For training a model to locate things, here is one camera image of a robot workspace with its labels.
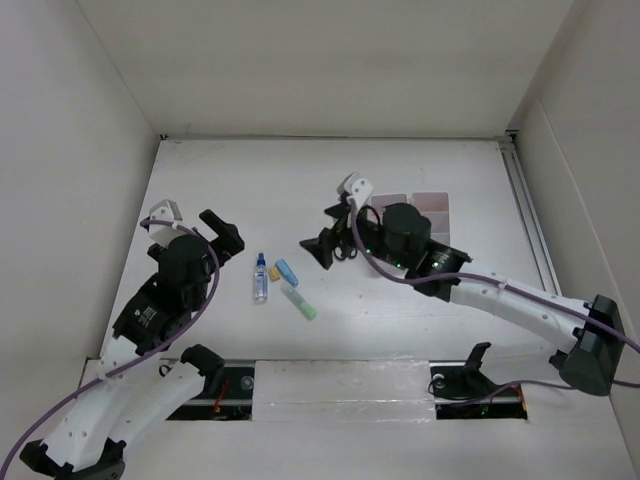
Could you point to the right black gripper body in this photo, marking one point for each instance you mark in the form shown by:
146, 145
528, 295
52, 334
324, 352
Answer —
371, 232

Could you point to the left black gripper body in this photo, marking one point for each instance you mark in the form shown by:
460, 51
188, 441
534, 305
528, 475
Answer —
223, 254

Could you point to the yellow eraser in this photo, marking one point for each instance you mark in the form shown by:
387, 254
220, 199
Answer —
274, 274

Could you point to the blue spray bottle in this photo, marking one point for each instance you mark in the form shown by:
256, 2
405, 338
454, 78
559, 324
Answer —
260, 280

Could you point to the green highlighter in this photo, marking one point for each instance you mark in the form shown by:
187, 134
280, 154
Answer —
291, 293

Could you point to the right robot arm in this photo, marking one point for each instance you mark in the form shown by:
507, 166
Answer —
588, 336

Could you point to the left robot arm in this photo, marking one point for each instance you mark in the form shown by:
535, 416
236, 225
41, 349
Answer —
104, 420

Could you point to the white six-slot organizer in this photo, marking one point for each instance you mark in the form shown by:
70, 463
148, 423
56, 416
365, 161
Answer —
432, 205

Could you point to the white foam front block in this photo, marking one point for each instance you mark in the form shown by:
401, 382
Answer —
334, 391

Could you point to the black handled scissors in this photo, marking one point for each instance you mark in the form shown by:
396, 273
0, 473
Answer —
343, 252

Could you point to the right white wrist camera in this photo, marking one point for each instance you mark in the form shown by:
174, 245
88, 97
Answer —
355, 190

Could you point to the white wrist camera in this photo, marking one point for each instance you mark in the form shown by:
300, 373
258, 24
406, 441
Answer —
355, 190
161, 218

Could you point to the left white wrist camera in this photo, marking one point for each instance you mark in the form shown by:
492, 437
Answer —
161, 218

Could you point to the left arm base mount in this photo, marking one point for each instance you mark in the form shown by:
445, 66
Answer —
228, 389

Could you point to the aluminium side rail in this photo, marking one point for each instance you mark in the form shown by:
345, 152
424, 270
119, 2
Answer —
529, 218

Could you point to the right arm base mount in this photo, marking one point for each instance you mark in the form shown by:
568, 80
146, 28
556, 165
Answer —
461, 391

